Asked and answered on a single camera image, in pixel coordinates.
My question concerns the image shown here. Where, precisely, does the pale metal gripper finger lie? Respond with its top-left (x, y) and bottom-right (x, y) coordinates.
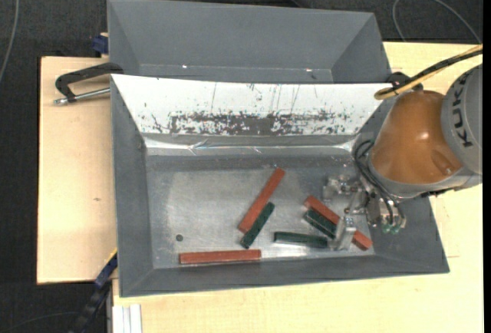
top-left (329, 223), bottom-right (346, 252)
top-left (341, 216), bottom-right (358, 251)

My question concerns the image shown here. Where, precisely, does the dark green flat block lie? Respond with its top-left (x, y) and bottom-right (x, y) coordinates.
top-left (239, 201), bottom-right (276, 249)
top-left (273, 231), bottom-right (329, 249)
top-left (302, 209), bottom-right (339, 240)

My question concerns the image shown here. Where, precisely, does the red-brown flat block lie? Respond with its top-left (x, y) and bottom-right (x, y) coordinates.
top-left (303, 195), bottom-right (374, 251)
top-left (178, 249), bottom-right (262, 265)
top-left (238, 166), bottom-right (286, 235)

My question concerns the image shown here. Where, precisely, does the grey metal bin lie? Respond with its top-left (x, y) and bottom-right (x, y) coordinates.
top-left (106, 0), bottom-right (450, 298)

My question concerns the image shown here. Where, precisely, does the pale wood flat board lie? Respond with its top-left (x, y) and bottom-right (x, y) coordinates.
top-left (36, 55), bottom-right (118, 285)

